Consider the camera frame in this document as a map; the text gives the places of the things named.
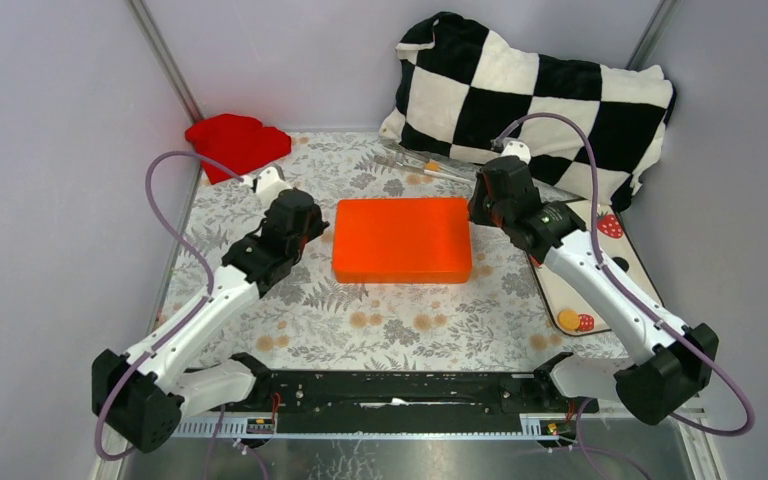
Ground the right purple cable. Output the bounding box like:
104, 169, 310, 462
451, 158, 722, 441
493, 113, 756, 480

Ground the black sandwich cookie right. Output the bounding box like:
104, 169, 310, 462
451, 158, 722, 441
612, 256, 630, 272

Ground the white strawberry tray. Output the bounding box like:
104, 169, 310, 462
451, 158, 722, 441
531, 200, 661, 336

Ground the orange box lid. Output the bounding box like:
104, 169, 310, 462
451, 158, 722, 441
332, 197, 473, 284

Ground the red cloth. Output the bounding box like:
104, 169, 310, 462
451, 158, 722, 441
184, 113, 292, 175

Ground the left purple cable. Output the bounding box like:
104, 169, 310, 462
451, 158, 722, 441
94, 150, 253, 480

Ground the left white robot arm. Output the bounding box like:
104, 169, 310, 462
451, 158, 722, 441
92, 166, 329, 453

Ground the purple cable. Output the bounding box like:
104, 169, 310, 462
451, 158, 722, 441
94, 150, 253, 480
493, 113, 756, 480

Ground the black white checkered blanket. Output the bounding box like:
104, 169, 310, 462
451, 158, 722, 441
380, 12, 677, 211

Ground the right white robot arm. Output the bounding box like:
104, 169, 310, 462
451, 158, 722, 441
468, 140, 719, 425

